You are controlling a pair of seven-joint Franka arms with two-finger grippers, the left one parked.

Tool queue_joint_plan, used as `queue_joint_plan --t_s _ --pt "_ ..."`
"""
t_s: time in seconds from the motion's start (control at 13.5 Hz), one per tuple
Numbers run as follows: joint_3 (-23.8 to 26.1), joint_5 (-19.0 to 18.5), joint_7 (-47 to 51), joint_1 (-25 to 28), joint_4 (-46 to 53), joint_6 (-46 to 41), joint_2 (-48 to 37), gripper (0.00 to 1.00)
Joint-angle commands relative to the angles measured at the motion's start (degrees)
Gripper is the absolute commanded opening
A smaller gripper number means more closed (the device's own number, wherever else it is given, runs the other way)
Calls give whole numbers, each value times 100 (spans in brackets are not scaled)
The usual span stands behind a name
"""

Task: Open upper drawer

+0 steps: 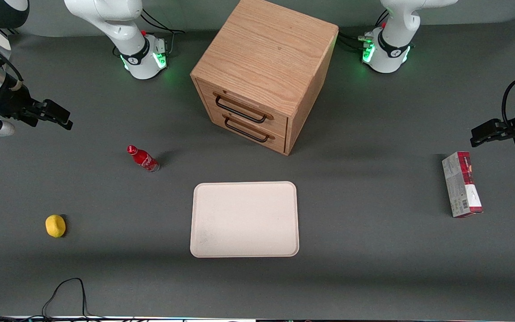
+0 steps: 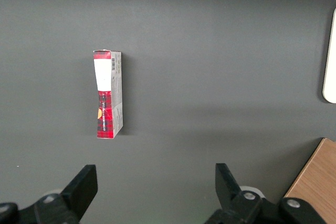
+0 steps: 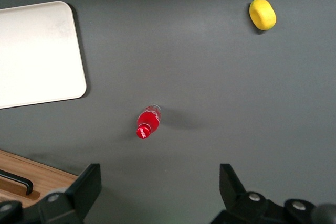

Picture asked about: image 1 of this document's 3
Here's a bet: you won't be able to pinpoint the wooden drawer front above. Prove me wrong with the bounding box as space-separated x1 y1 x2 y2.
203 105 288 155
196 79 289 138

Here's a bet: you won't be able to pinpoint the yellow lemon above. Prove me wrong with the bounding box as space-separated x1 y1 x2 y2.
45 214 67 238

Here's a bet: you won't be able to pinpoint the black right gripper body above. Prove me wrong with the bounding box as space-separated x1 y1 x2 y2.
0 83 47 127

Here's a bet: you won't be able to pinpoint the black metal drawer handle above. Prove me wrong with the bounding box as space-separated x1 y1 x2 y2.
213 91 274 125
222 114 273 144

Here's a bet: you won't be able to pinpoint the grey and red carton box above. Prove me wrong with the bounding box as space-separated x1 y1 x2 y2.
441 151 484 218

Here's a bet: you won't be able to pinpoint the wooden drawer cabinet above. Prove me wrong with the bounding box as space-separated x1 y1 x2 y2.
190 0 339 156

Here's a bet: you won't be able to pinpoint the black base cables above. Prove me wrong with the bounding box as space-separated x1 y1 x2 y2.
113 8 186 59
337 10 390 51

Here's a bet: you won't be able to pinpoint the black cable loop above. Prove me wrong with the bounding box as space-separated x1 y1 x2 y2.
0 278 106 321

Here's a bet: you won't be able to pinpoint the beige plastic tray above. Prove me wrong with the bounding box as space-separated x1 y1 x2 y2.
190 181 300 258

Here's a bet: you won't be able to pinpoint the black left base cables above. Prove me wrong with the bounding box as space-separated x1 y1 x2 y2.
337 10 390 51

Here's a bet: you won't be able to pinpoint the red soda bottle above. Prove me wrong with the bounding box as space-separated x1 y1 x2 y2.
126 144 160 173

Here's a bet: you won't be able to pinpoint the black right base cables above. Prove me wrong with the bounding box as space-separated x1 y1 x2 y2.
113 8 186 59

